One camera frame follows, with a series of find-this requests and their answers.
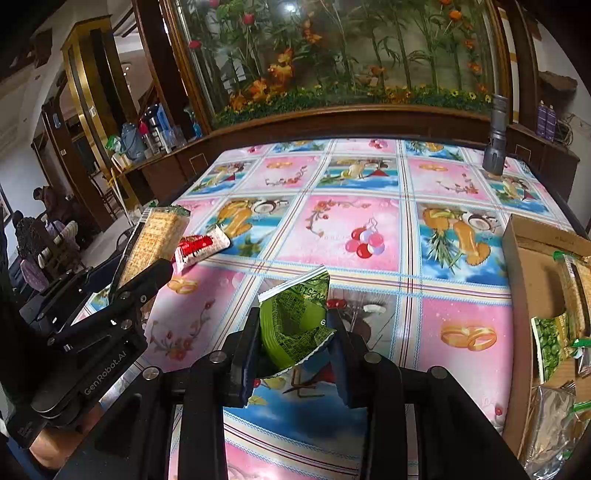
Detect blue box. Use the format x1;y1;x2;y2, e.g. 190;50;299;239
152;104;172;148

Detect gold framed partition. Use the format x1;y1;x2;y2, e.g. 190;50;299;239
60;16;139;217

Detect long cracker pack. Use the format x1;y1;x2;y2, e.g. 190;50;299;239
110;206;191;294
551;250;591;337

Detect blue spray bottle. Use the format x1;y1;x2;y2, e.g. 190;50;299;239
184;106;204;139

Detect glass flower display case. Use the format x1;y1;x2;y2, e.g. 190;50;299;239
159;0;513;132

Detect blue water jug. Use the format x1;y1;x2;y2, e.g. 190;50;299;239
120;124;147;162

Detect red and white snack packet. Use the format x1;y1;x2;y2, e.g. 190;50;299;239
173;231;230;271

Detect person's left hand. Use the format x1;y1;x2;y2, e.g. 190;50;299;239
28;412;101;468

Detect grey flashlight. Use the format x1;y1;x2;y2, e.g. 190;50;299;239
481;92;511;176

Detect green pea snack packet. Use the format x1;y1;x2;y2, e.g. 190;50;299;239
530;311;575;384

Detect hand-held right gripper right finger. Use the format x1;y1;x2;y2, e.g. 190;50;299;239
327;309;529;480

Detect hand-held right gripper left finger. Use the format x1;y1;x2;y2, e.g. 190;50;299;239
60;307;264;480

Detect brown wooden ornament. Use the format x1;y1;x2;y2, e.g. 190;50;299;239
538;69;579;100

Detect silver foil snack packet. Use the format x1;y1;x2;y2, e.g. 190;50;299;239
522;385;591;480

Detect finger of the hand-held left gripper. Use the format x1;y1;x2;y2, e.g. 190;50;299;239
19;255;123;334
46;260;174;352

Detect brown cardboard box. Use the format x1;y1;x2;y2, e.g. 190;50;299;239
501;215;591;480

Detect tangled cables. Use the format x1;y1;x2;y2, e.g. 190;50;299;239
554;113;575;144

